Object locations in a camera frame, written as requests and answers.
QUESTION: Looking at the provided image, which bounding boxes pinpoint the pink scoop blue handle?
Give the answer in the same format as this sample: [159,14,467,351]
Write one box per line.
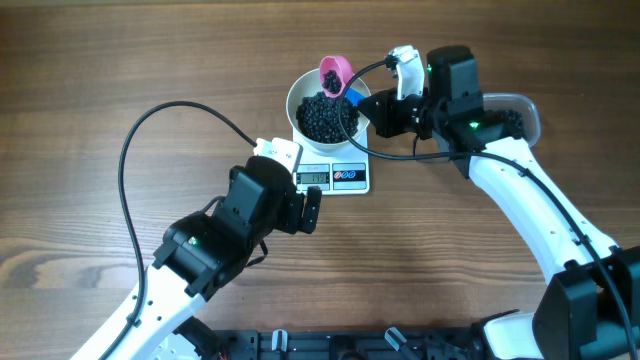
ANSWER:
[319,55,364,106]

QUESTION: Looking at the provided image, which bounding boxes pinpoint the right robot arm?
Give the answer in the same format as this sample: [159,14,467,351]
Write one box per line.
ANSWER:
[358,45,639,359]

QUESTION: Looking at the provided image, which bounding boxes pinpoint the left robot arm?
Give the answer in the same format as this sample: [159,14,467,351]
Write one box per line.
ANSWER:
[74,156,322,359]

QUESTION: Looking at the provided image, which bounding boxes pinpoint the white digital kitchen scale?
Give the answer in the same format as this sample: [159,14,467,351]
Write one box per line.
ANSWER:
[293,130,370,196]

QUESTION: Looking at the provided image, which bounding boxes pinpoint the black beans in bowl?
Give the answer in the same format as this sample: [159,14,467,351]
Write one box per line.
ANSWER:
[296,92,359,144]

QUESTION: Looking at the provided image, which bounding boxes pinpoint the white round bowl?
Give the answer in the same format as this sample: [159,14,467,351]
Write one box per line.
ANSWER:
[286,69,370,141]

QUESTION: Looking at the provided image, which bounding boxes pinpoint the black beans in scoop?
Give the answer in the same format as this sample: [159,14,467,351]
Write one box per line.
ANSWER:
[322,70,342,95]

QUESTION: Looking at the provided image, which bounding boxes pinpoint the clear plastic food container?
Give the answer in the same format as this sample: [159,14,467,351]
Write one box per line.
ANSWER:
[483,93,541,147]

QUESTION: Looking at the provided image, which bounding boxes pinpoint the black right camera cable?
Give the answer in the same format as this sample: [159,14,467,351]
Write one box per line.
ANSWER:
[336,58,640,360]

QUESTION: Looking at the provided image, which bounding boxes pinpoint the black camera cable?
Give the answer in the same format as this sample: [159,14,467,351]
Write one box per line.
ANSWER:
[336,58,640,360]
[97,100,259,360]

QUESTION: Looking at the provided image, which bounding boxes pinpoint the black left camera cable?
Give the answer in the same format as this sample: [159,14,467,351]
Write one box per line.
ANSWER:
[97,100,259,360]

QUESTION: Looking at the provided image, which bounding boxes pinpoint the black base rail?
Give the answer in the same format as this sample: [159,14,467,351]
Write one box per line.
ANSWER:
[152,317,494,360]

